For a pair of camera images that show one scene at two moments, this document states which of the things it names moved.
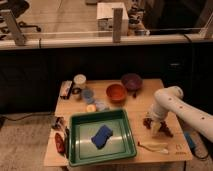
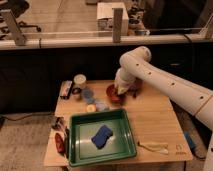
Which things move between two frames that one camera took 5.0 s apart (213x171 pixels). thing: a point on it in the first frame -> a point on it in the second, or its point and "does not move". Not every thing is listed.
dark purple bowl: x=132 y=81 does not move
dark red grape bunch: x=162 y=128 -> x=120 y=97
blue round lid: x=88 y=95 does not move
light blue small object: x=100 y=105 does not move
